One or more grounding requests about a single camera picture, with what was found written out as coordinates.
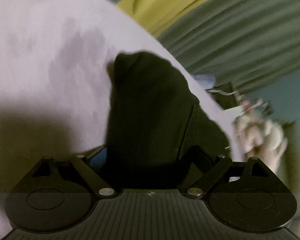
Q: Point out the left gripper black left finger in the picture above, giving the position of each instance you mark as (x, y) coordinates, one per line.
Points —
(90, 165)

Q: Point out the black pants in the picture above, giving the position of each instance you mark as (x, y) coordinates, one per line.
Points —
(158, 132)

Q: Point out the beige plush toy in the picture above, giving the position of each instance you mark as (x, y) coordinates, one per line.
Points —
(261, 138)

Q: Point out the grey-green curtain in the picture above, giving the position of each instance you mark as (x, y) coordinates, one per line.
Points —
(250, 43)

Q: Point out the lavender bed cover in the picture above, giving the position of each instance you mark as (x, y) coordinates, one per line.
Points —
(55, 87)

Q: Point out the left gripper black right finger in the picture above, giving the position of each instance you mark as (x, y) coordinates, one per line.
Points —
(205, 171)

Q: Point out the blue cloth by bed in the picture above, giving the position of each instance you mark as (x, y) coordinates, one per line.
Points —
(206, 81)

